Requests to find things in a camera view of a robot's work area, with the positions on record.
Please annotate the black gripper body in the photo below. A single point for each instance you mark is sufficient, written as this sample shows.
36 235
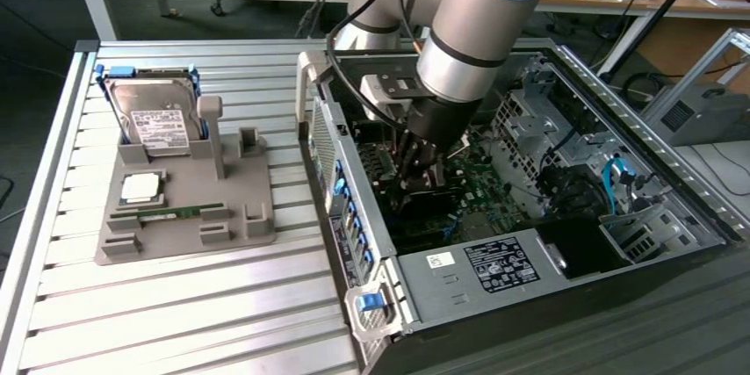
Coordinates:
439 124

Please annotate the graphics card with metal bracket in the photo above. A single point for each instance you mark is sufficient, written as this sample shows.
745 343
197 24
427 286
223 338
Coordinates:
434 206

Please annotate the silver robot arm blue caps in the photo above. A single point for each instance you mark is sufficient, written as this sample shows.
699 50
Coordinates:
463 63

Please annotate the black RAM slot bank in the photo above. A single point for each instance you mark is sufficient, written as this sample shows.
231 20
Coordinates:
366 131
383 188

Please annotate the metal socket cover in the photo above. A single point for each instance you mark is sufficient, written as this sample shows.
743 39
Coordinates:
459 146

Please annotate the green motherboard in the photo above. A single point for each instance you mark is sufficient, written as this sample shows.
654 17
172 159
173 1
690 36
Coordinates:
486 182

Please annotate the blue slot retainer strip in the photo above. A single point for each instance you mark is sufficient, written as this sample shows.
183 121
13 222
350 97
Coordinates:
339 186

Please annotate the grey chipset heatsink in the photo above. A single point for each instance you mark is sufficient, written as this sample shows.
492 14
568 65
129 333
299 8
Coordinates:
478 225

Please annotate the perforated metal drive cage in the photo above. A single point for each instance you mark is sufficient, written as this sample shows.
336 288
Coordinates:
527 129

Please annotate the grey power supply unit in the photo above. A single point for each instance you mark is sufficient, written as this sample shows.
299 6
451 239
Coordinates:
444 287

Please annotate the blue case latch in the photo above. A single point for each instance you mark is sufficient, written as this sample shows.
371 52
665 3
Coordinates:
368 302

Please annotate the grey metal disk bay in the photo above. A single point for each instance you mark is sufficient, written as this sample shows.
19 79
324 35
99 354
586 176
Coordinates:
657 234

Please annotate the green RAM stick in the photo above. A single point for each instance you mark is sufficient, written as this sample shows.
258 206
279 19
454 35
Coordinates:
169 213

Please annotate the grey plastic parts rack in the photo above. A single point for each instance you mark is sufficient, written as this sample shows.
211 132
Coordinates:
175 239

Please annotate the black tripod pole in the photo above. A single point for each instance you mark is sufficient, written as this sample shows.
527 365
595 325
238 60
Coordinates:
655 19

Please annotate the open black PC case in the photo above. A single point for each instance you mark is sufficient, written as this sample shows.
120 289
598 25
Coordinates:
527 348

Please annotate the silver hard disk white label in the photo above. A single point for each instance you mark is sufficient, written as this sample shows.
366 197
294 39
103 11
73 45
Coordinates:
157 124

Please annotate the grey computer tower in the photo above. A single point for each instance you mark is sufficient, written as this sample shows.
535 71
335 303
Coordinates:
703 120

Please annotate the silver CPU chip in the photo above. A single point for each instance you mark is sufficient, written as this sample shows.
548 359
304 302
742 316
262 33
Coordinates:
140 186

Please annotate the blue plastic disk carrier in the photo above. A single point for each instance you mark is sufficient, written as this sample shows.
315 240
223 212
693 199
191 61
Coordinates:
120 72

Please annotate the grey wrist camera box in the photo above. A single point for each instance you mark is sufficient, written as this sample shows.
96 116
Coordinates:
380 94

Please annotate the aluminium profile frame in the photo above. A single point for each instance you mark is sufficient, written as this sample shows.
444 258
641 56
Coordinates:
711 59

